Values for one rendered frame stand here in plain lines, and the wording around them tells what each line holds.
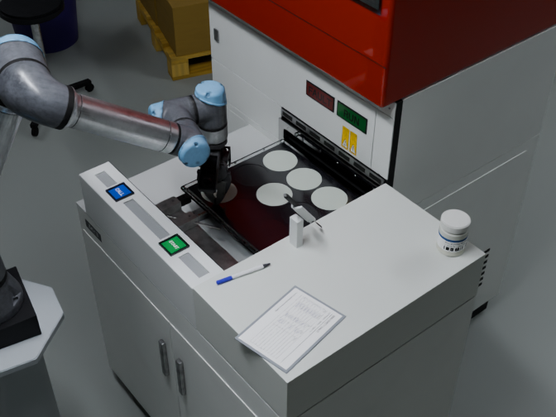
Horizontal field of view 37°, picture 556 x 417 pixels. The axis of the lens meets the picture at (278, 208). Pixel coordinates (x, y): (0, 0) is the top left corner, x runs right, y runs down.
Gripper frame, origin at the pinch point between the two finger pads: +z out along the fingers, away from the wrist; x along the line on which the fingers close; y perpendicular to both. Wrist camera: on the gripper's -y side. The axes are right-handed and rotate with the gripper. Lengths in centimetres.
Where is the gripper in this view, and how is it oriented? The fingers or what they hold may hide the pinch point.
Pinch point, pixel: (215, 202)
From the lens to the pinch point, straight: 225.7
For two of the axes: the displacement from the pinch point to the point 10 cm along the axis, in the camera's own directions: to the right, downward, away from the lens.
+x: -9.9, -0.7, 0.7
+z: 0.0, 7.6, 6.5
